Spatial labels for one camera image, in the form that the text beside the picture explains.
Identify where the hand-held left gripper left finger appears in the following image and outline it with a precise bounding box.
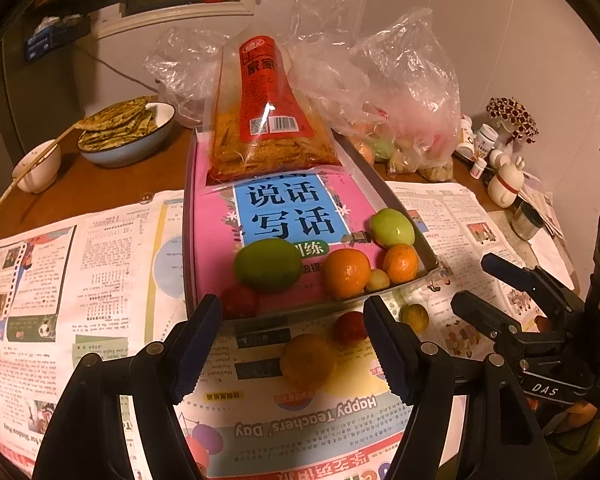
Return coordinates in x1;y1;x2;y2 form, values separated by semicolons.
32;294;224;480

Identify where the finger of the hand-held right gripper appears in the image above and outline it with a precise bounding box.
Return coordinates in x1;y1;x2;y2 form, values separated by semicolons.
450;290;531;356
481;252;583;331

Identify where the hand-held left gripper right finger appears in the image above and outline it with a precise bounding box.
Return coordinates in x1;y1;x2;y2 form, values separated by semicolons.
364;295;556;480

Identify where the red cherry tomato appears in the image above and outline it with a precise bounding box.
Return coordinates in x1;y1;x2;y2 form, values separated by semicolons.
221;284;260;320
334;311;370;346

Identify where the small yellow-green fruit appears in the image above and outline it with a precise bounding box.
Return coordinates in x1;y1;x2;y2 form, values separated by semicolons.
399;303;430;333
365;268;391;292

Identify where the large orange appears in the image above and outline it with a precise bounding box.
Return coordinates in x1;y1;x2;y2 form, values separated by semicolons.
321;249;372;301

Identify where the small orange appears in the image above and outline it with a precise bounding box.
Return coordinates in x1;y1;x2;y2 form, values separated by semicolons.
382;243;420;284

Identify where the grey cardboard tray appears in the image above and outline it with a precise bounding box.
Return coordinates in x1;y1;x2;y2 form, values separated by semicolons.
182;127;441;321

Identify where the metal cup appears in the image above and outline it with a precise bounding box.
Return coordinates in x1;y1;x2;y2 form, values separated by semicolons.
511;200;545;241

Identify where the green clothing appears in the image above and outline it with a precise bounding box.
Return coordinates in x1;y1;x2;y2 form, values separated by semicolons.
545;400;600;466

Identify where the pile of papers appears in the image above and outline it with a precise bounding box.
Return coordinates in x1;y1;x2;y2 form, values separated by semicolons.
522;170;566;238

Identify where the white rabbit figurine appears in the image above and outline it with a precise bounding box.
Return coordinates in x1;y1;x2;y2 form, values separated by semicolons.
487;152;526;208

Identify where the large green jujube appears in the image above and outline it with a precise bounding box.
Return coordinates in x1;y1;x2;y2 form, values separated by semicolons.
233;238;302;294

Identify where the pink book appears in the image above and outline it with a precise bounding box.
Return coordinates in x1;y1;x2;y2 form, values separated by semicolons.
192;167;433;318

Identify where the small green jujube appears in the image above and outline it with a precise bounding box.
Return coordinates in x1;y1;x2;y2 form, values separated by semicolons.
369;208;416;248

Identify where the newspaper sheet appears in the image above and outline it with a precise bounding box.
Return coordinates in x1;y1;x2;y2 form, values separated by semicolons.
0;182;576;480

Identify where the white medicine bottle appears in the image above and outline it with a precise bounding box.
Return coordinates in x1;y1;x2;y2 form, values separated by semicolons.
472;124;499;161

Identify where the dried flower bouquet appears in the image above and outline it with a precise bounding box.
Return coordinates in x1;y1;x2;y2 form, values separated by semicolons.
486;96;538;143

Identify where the blue enamel bowl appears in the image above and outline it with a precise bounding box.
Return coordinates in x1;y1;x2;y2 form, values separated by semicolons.
77;102;177;168

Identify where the red label snack bag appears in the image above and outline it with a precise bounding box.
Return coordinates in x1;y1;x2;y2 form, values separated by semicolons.
206;25;342;185

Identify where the clear plastic bag with produce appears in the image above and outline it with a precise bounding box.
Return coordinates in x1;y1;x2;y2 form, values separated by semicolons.
330;7;462;181

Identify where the small white bowl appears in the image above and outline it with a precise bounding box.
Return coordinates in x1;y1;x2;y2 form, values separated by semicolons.
11;139;62;194

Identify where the stack of flatbreads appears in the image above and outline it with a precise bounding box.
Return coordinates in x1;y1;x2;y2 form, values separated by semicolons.
74;96;158;151

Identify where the white bowl with chopsticks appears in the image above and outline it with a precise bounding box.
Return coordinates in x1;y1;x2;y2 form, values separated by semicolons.
0;125;78;218

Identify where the empty clear plastic bag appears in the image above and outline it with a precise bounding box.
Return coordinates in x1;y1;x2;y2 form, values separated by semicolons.
144;0;371;128

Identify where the blue box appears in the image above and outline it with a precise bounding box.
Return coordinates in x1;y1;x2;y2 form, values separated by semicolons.
22;17;91;63

